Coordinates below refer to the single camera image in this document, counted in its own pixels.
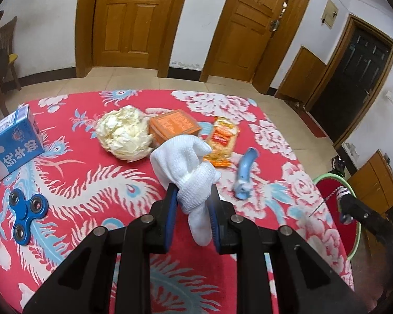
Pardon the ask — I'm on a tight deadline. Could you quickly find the white sock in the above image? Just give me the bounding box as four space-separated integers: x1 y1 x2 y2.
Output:
150 135 221 247

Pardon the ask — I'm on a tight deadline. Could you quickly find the blue plastic handle tool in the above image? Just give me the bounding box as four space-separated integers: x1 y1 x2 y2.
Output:
233 148 259 201

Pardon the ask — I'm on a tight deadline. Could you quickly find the orange cardboard box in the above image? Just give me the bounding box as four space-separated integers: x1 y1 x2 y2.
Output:
149 110 201 146

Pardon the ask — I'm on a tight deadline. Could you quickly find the blue white milk carton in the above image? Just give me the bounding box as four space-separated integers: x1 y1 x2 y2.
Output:
0 104 45 181

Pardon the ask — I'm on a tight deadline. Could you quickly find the red bin with green rim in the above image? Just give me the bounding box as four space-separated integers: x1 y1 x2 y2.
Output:
311 173 361 260

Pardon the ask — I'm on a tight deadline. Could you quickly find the wooden sideboard cabinet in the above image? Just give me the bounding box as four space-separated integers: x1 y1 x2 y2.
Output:
348 150 393 221

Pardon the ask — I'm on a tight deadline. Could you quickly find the red floral tablecloth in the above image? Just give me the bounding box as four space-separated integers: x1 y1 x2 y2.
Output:
0 90 353 310

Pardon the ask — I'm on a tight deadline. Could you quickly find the orange snack wrapper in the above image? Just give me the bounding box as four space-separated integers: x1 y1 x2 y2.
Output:
204 117 240 168

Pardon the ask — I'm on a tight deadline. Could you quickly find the crumpled cream paper ball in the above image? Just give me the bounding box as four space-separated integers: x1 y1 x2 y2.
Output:
95 105 153 162

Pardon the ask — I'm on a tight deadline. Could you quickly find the red door mat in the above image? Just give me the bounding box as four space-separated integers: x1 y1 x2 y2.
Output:
297 109 326 138

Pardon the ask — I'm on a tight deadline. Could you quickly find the black entrance door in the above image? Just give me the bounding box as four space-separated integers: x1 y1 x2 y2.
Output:
303 14 393 148

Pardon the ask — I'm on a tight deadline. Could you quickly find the small wooden shoe cabinet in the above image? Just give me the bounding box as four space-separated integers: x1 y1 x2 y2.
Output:
275 46 326 104

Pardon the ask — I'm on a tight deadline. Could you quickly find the blue fidget spinner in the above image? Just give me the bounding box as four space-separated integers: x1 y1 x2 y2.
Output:
8 189 49 246

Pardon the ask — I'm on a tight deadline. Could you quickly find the wooden door left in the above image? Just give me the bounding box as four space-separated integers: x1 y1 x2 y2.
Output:
75 0 184 77

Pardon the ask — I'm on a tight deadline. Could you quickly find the wooden door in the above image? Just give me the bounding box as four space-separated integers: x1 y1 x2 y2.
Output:
200 0 309 94
75 0 184 77

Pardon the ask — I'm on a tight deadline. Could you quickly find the wooden door right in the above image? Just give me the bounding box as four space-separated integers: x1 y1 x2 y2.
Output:
200 0 309 94

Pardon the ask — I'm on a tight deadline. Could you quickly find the wall electrical panel box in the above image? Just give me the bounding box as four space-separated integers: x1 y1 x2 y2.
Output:
321 0 339 29

